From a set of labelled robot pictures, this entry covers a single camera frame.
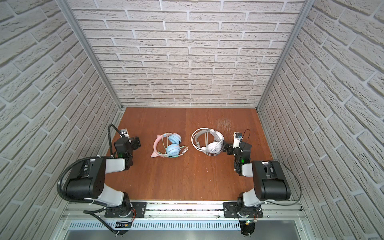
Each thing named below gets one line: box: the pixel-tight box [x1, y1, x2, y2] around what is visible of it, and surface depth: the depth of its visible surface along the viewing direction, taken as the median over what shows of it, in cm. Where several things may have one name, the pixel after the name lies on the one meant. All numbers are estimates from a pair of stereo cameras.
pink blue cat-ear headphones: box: [150, 133, 182, 158], surface depth 94 cm
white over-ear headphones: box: [191, 127, 225, 157], surface depth 94 cm
